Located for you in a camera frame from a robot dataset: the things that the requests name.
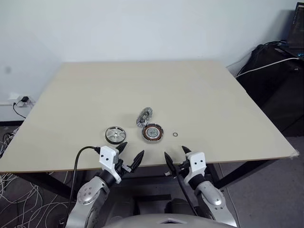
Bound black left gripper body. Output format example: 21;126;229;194
113;157;133;178

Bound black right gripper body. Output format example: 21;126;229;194
176;159;190;178

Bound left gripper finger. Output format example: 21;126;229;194
130;150;145;173
117;142;128;156

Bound copper wound stator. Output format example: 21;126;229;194
142;123;165;144

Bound silver finned motor housing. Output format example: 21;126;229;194
135;106;154;128

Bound dark grey rounded shape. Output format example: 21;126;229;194
113;197;136;217

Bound dark rounded robot shape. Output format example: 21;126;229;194
164;198;193;215

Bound grey robot torso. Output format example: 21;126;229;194
104;212;228;228

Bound large black bag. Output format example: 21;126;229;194
236;44;304;138

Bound black laptop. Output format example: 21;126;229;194
286;1;304;50

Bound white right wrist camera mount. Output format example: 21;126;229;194
184;152;206;186

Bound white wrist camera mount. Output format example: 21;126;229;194
184;152;206;186
99;146;122;184

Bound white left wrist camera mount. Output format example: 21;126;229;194
99;146;122;184

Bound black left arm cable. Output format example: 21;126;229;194
68;146;101;214

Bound black table frame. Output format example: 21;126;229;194
14;158;282;200

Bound white floor cable tangle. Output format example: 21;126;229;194
0;125;73;228

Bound black power cord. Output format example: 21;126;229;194
12;101;27;119

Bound white cable on bag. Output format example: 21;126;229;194
236;56;302;77

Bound black cables on bag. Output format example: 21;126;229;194
260;40;289;48

